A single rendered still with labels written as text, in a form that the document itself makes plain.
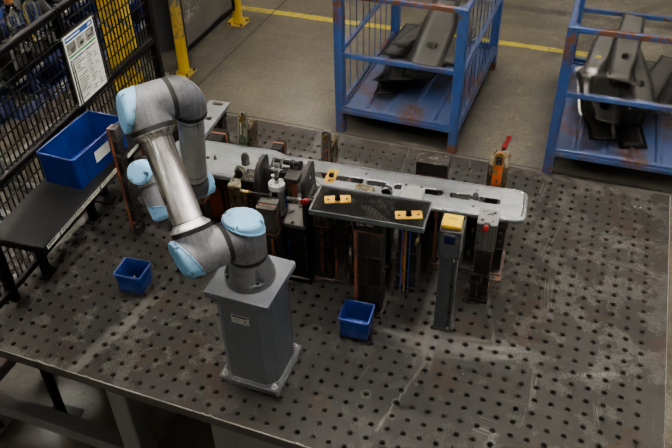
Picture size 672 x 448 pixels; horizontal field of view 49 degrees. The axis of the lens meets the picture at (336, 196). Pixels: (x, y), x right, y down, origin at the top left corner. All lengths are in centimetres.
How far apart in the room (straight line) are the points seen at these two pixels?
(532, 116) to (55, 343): 344
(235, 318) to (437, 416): 68
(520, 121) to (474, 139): 39
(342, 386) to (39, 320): 111
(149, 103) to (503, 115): 340
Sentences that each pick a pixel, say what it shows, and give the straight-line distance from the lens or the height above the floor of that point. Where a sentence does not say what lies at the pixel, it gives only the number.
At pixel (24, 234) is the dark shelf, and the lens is 268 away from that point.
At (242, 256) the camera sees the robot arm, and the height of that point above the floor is 124.
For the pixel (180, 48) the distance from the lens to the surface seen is 554.
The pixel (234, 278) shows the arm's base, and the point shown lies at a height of 115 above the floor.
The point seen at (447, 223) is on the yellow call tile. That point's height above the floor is 116.
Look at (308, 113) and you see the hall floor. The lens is 503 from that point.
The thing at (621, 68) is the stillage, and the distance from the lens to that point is 454.
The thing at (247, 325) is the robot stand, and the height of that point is 99.
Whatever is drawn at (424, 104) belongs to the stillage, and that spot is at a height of 16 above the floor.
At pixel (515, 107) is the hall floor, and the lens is 518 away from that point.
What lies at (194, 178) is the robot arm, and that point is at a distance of 229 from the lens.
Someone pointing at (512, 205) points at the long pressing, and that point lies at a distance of 265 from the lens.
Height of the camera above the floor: 262
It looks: 38 degrees down
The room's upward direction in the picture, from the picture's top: 2 degrees counter-clockwise
